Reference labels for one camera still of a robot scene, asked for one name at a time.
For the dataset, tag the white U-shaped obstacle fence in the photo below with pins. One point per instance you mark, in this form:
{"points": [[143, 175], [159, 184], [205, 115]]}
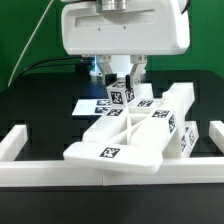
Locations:
{"points": [[57, 173]]}

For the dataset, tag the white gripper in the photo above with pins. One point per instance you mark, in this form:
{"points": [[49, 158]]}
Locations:
{"points": [[149, 27]]}

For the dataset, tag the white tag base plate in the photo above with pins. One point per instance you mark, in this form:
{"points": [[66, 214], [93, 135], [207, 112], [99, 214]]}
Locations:
{"points": [[86, 107]]}

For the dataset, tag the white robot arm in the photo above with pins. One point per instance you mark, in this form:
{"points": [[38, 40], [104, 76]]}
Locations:
{"points": [[120, 64]]}

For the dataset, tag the white chair backrest frame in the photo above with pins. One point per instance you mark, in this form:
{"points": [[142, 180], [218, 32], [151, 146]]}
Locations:
{"points": [[125, 140]]}

